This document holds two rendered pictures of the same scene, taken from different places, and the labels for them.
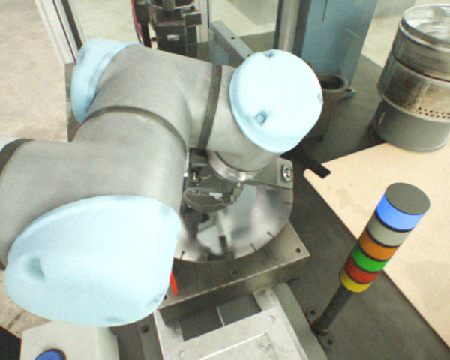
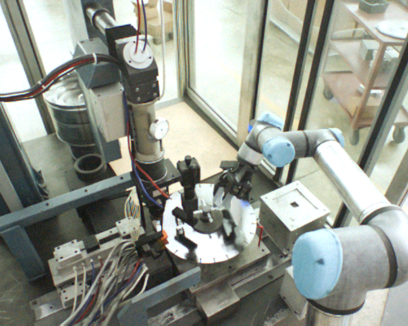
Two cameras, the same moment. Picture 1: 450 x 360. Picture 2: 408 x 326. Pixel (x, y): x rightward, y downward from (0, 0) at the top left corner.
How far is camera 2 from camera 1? 107 cm
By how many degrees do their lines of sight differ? 66
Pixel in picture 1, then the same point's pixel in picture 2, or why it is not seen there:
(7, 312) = not seen: outside the picture
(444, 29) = (59, 96)
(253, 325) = (271, 204)
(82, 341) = not seen: hidden behind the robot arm
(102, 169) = (322, 130)
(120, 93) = (298, 134)
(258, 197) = (209, 197)
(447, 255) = (196, 153)
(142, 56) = (279, 135)
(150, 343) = (276, 272)
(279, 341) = (274, 195)
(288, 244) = not seen: hidden behind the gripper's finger
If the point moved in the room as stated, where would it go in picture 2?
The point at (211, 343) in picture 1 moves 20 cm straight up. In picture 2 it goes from (283, 217) to (293, 176)
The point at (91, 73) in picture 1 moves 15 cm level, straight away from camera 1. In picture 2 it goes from (291, 143) to (245, 164)
